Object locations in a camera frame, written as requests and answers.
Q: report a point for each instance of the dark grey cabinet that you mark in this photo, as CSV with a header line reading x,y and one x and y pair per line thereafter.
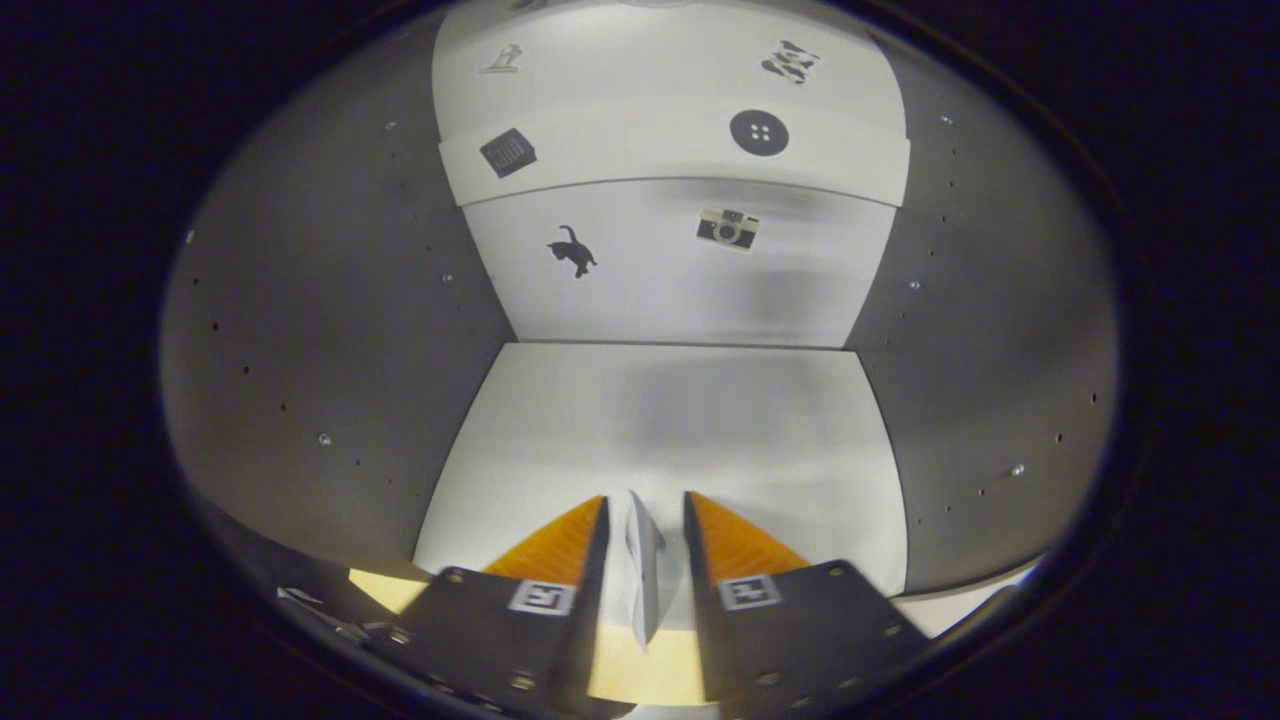
x,y
300,350

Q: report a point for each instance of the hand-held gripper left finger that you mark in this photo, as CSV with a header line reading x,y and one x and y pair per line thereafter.
x,y
588,630

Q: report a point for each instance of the white thin booklet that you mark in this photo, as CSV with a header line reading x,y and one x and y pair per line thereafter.
x,y
645,580

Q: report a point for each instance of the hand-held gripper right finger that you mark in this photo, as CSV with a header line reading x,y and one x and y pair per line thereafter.
x,y
706,630

